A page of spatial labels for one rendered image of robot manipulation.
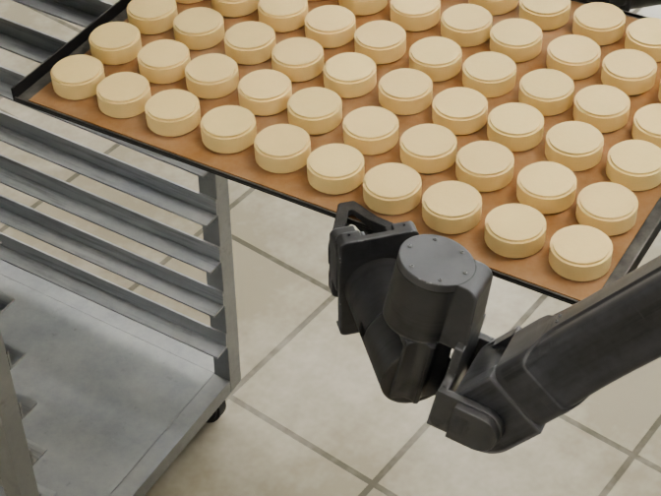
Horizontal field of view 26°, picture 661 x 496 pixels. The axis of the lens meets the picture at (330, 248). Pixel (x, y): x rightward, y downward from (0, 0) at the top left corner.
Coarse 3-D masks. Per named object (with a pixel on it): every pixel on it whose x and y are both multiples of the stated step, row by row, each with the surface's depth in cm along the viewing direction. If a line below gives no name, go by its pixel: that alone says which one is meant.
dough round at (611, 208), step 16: (592, 192) 119; (608, 192) 119; (624, 192) 119; (576, 208) 119; (592, 208) 118; (608, 208) 118; (624, 208) 118; (592, 224) 118; (608, 224) 117; (624, 224) 117
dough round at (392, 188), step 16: (368, 176) 122; (384, 176) 122; (400, 176) 122; (416, 176) 122; (368, 192) 121; (384, 192) 120; (400, 192) 120; (416, 192) 120; (384, 208) 120; (400, 208) 120
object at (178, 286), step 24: (0, 216) 224; (24, 216) 224; (48, 216) 220; (48, 240) 220; (72, 240) 220; (96, 240) 217; (96, 264) 216; (120, 264) 216; (144, 264) 214; (168, 288) 213; (192, 288) 212; (216, 288) 209; (216, 312) 209
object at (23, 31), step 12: (0, 24) 197; (12, 24) 196; (0, 36) 197; (12, 36) 197; (24, 36) 196; (36, 36) 194; (48, 36) 193; (12, 48) 195; (24, 48) 195; (36, 48) 195; (48, 48) 195; (36, 60) 193
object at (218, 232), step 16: (208, 176) 194; (208, 192) 196; (224, 192) 197; (224, 208) 199; (224, 224) 201; (208, 240) 203; (224, 240) 203; (224, 256) 205; (224, 272) 206; (224, 288) 208; (224, 304) 211; (224, 320) 213; (224, 352) 218; (224, 368) 221
